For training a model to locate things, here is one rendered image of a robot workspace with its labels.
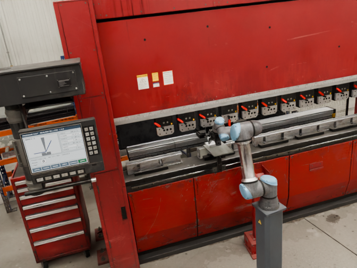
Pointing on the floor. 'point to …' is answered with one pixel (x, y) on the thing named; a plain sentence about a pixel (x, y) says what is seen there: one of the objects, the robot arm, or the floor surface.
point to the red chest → (53, 218)
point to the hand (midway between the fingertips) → (212, 143)
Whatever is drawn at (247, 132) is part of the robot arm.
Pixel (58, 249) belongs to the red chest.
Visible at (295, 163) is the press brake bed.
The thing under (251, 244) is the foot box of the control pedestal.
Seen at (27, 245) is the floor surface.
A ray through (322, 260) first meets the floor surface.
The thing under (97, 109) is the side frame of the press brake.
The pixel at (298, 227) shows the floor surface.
